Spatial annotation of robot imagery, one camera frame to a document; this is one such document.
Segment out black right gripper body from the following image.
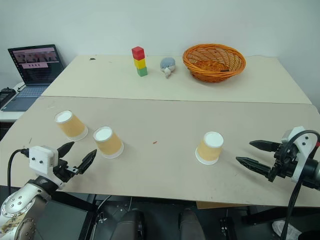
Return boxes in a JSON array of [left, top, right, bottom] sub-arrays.
[[267, 142, 300, 183]]

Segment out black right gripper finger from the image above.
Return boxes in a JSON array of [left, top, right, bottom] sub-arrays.
[[235, 156, 272, 179], [248, 140, 282, 152]]

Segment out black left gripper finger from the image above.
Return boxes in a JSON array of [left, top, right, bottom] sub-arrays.
[[75, 149, 98, 175], [57, 141, 76, 160]]

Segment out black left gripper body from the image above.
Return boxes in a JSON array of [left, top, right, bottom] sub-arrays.
[[52, 160, 80, 187]]

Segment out orange paper cup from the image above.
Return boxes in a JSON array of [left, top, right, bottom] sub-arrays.
[[92, 126, 125, 160], [195, 131, 224, 166], [54, 110, 89, 142]]

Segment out white crumpled cloth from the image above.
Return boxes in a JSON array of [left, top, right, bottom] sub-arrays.
[[271, 219, 303, 240]]

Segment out black device on side table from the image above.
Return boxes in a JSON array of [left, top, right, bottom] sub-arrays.
[[0, 87, 16, 107]]

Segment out open laptop computer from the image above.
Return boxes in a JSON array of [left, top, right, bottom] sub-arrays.
[[0, 44, 65, 112]]

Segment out orange wicker basket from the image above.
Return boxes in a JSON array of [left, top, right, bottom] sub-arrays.
[[182, 43, 247, 84]]

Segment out yellow wooden block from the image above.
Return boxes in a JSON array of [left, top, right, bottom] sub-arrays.
[[133, 57, 147, 70]]

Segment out red wooden block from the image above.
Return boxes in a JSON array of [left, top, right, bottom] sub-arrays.
[[131, 46, 145, 60]]

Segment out grey plush bird toy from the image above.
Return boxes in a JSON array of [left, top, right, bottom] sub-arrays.
[[159, 56, 176, 79]]

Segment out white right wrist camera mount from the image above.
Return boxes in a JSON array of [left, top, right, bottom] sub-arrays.
[[280, 126, 320, 182]]

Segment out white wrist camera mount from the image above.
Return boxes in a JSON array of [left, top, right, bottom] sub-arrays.
[[280, 126, 320, 182], [28, 145, 60, 176]]

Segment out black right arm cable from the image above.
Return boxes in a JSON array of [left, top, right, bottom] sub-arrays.
[[279, 129, 320, 240]]

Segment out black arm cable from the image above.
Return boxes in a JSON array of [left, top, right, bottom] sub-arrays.
[[279, 129, 320, 240], [7, 148, 30, 195]]

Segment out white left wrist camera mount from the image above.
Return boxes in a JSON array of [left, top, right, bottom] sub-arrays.
[[28, 145, 60, 176]]

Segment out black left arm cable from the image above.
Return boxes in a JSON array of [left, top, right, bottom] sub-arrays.
[[7, 148, 30, 195]]

